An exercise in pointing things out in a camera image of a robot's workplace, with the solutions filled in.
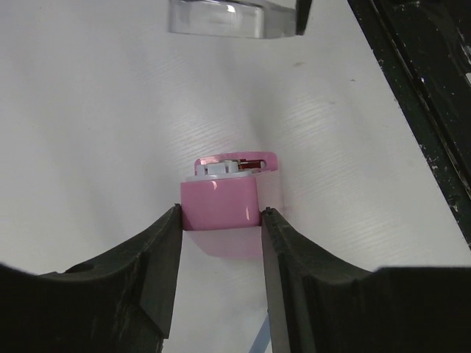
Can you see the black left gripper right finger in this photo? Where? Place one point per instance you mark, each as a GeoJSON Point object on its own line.
{"type": "Point", "coordinates": [318, 302]}

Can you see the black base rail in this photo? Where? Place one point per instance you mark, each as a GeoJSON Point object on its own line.
{"type": "Point", "coordinates": [423, 50]}

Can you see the pink metronome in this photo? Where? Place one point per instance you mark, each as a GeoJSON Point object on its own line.
{"type": "Point", "coordinates": [223, 199]}

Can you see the blue music stand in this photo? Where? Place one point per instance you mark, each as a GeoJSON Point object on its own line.
{"type": "Point", "coordinates": [262, 339]}

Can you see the clear metronome cover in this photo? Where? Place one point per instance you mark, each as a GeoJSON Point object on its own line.
{"type": "Point", "coordinates": [233, 19]}

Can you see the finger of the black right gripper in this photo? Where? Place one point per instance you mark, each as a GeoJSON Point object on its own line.
{"type": "Point", "coordinates": [302, 9]}

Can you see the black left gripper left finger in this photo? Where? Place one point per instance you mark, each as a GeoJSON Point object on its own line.
{"type": "Point", "coordinates": [119, 301]}

